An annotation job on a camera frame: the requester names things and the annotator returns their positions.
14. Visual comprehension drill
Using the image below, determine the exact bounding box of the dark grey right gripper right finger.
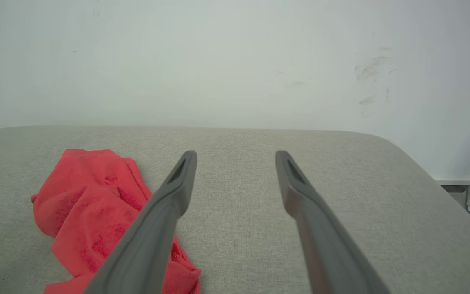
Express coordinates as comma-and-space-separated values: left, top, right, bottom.
275, 150, 391, 294

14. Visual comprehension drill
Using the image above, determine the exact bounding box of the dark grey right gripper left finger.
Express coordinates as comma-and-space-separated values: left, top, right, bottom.
83, 150, 198, 294

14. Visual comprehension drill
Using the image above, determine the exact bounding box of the red basketball jersey number 23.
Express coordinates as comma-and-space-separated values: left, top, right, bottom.
31, 149, 201, 294

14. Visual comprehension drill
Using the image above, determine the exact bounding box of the white baseboard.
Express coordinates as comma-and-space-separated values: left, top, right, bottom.
434, 176, 470, 186

